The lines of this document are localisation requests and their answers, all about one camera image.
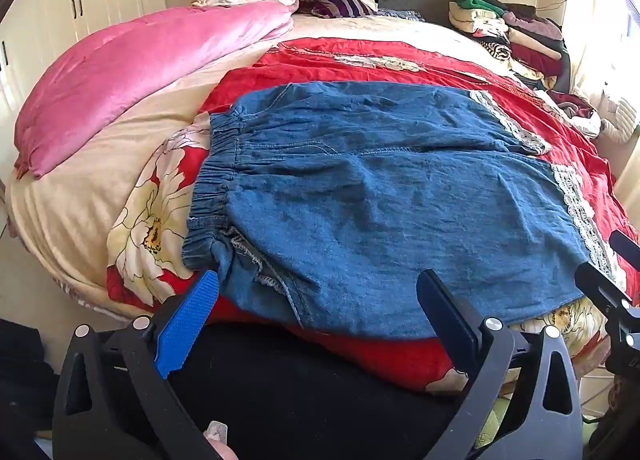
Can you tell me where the white knit cloth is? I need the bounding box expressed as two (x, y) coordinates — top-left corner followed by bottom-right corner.
(597, 88), (640, 143)

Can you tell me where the blue denim pants lace trim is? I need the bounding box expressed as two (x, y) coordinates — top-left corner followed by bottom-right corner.
(182, 80), (630, 341)

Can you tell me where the person's black clothing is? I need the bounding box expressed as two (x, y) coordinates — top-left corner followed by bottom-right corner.
(170, 320), (473, 460)

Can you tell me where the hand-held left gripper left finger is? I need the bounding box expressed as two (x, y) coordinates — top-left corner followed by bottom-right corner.
(52, 269), (223, 460)

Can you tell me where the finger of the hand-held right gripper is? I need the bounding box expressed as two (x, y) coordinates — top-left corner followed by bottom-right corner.
(609, 229), (640, 273)
(574, 261), (640, 341)

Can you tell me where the red cream floral bedspread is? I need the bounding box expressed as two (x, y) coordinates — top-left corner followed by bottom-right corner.
(7, 10), (640, 391)

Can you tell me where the pile of folded clothes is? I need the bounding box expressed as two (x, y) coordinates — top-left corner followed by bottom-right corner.
(447, 0), (601, 133)

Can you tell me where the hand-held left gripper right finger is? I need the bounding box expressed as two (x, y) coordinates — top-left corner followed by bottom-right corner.
(416, 269), (586, 460)

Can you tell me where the white wardrobe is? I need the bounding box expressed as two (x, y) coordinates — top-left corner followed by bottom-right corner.
(0, 0), (167, 106)

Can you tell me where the pink quilt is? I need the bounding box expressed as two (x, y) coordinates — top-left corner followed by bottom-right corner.
(14, 0), (293, 180)

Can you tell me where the dark cloth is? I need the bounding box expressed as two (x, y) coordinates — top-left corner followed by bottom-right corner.
(0, 317), (61, 460)

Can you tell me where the yellow green cloth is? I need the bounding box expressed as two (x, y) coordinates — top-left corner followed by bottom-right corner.
(475, 397), (508, 448)

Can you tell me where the dark chair back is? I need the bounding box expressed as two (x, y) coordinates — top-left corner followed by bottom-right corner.
(552, 48), (572, 94)

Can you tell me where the cream curtain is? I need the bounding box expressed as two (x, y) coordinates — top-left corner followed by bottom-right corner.
(562, 0), (640, 201)

